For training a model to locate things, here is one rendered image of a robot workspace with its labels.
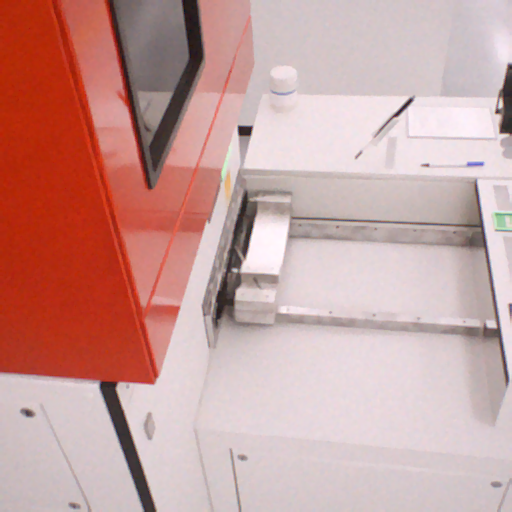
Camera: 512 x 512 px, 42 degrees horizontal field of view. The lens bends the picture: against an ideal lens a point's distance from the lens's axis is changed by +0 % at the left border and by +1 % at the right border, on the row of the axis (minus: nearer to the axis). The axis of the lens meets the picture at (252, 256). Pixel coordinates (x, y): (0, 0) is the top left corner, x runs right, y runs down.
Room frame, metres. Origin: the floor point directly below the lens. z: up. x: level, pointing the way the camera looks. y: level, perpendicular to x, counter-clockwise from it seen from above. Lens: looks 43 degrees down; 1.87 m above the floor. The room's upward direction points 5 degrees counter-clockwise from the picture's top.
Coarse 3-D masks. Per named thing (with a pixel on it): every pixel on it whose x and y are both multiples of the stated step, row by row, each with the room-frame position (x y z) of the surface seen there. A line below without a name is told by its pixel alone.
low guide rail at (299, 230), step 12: (252, 228) 1.21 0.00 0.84; (300, 228) 1.19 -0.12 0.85; (312, 228) 1.18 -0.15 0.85; (324, 228) 1.18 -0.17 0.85; (336, 228) 1.17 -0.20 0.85; (348, 228) 1.17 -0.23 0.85; (360, 228) 1.17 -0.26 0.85; (372, 228) 1.16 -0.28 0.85; (384, 228) 1.16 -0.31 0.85; (396, 228) 1.16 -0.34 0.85; (408, 228) 1.15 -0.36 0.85; (420, 228) 1.15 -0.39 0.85; (360, 240) 1.16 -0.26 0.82; (372, 240) 1.15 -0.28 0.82; (384, 240) 1.15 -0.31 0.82; (396, 240) 1.14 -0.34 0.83; (408, 240) 1.13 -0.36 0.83; (420, 240) 1.13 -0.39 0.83; (432, 240) 1.12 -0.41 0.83; (444, 240) 1.12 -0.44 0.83; (456, 240) 1.11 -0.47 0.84
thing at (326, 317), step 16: (288, 320) 0.92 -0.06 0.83; (304, 320) 0.91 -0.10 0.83; (320, 320) 0.91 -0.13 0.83; (336, 320) 0.90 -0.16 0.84; (352, 320) 0.89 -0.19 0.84; (368, 320) 0.89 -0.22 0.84; (384, 320) 0.88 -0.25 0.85; (400, 320) 0.88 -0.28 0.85; (416, 320) 0.87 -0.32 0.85; (432, 320) 0.87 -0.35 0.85; (448, 320) 0.87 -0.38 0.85; (464, 320) 0.86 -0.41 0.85
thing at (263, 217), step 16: (256, 224) 1.18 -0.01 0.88; (272, 224) 1.17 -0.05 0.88; (288, 224) 1.17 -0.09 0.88; (256, 240) 1.12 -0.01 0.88; (272, 240) 1.12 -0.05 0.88; (256, 256) 1.07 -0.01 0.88; (272, 256) 1.06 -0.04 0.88; (240, 288) 0.98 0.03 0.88; (256, 288) 0.97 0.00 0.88; (272, 288) 0.97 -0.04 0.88; (240, 320) 0.91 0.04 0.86; (256, 320) 0.90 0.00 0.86; (272, 320) 0.89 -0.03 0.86
